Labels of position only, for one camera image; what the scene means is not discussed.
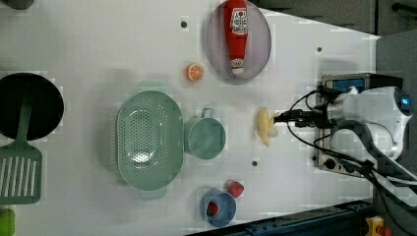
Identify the black round pan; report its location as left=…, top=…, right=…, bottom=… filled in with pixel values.
left=0, top=73, right=64, bottom=141

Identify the orange slice toy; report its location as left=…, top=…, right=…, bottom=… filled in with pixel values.
left=186, top=63, right=205, bottom=82

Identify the dark object at edge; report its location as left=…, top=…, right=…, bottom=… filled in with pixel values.
left=1, top=0, right=34, bottom=10

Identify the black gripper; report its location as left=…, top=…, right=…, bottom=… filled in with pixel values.
left=273, top=109, right=331, bottom=128

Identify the green mug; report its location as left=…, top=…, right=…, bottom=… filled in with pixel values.
left=184, top=107, right=226, bottom=160

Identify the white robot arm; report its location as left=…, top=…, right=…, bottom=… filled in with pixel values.
left=267, top=86, right=416, bottom=209

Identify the red plush ketchup bottle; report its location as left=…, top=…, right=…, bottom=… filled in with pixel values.
left=223, top=0, right=248, bottom=75

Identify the green colander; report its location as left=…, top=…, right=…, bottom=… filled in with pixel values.
left=116, top=86, right=184, bottom=201

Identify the blue bowl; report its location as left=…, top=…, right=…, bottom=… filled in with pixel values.
left=200, top=189, right=237, bottom=227

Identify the grey round plate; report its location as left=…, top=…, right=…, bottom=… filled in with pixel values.
left=206, top=1, right=271, bottom=81

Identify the yellow plush banana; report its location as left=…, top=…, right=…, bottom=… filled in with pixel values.
left=256, top=107, right=279, bottom=147

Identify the strawberry inside blue bowl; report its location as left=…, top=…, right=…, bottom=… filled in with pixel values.
left=207, top=202, right=218, bottom=217

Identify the red plush strawberry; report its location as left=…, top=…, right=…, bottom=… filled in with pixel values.
left=227, top=180, right=245, bottom=199

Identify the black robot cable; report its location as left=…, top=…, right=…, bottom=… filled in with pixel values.
left=286, top=86, right=417, bottom=236

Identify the green object at corner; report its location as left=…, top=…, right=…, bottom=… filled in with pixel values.
left=0, top=208, right=16, bottom=236

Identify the yellow red toy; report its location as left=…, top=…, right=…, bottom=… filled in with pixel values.
left=365, top=216, right=392, bottom=236

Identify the green slotted spatula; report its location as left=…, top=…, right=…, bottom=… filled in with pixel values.
left=0, top=101, right=42, bottom=206

